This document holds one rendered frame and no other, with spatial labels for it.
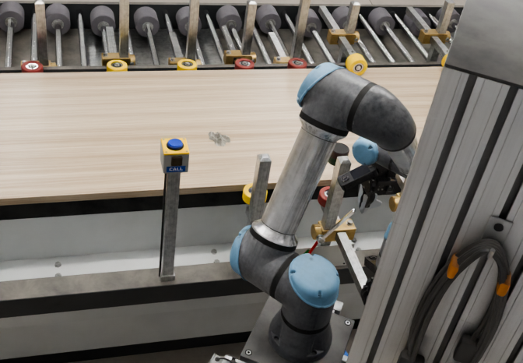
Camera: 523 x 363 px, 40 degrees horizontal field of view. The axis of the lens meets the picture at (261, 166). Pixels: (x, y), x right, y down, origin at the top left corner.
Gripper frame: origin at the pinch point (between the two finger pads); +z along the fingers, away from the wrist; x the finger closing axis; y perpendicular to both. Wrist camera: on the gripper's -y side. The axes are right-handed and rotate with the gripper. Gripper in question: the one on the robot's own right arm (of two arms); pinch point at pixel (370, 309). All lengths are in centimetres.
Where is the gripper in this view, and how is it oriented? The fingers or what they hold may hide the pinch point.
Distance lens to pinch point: 214.9
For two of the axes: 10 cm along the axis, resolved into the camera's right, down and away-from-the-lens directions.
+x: 9.6, -0.5, 2.6
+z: -1.3, 7.8, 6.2
